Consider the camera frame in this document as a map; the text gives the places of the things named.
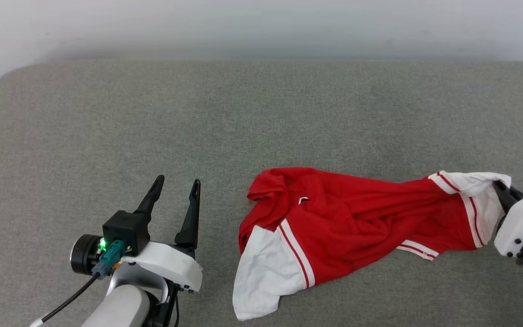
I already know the black camera cable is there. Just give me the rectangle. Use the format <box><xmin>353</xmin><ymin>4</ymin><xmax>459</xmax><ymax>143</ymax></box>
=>
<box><xmin>30</xmin><ymin>272</ymin><xmax>101</xmax><ymax>327</ymax></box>

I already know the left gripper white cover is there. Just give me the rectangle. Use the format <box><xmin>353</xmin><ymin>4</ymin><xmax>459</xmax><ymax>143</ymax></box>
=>
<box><xmin>71</xmin><ymin>175</ymin><xmax>203</xmax><ymax>292</ymax></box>

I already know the grey fabric sofa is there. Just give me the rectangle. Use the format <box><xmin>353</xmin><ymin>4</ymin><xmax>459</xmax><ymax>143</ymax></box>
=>
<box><xmin>0</xmin><ymin>60</ymin><xmax>523</xmax><ymax>327</ymax></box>

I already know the red white basketball jersey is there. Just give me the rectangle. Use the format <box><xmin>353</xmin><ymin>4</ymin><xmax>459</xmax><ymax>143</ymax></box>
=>
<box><xmin>233</xmin><ymin>167</ymin><xmax>513</xmax><ymax>321</ymax></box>

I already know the teal cable connector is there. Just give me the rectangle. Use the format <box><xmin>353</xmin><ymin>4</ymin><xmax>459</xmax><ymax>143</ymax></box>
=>
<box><xmin>91</xmin><ymin>241</ymin><xmax>127</xmax><ymax>279</ymax></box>

